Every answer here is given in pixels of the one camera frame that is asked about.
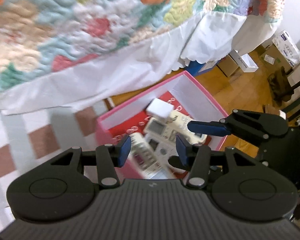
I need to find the blue box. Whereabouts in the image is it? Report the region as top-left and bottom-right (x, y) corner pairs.
(185, 61), (218, 77)

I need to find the pink storage box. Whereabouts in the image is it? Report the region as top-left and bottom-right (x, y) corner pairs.
(95, 70), (229, 181)

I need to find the white remote with screen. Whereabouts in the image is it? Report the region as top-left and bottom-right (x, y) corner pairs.
(143, 117), (185, 174)

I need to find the brown cardboard box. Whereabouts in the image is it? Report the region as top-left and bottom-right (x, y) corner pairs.
(217, 55), (239, 77)

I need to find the floral quilted bedspread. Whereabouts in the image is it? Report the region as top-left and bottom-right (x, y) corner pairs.
(0, 0), (284, 93)

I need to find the dark brown bag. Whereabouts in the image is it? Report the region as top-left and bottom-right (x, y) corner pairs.
(267, 67), (294, 103)

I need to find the white printed package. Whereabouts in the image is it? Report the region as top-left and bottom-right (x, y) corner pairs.
(272, 30), (300, 68)

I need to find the white charger cube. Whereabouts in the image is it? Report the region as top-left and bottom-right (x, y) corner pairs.
(146, 98), (174, 122)

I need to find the checkered grey brown rug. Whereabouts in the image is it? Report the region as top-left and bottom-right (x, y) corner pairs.
(0, 101), (108, 231)

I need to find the white cardboard box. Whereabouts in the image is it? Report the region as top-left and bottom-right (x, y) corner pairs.
(229, 50), (258, 73)

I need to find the white pink remote control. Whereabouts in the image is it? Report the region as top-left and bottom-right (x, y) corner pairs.
(128, 133), (162, 179)

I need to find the beige remote control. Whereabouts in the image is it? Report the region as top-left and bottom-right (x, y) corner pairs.
(168, 110), (208, 145)

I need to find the white bed skirt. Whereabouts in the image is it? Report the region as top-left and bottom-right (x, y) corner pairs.
(0, 11), (281, 115)

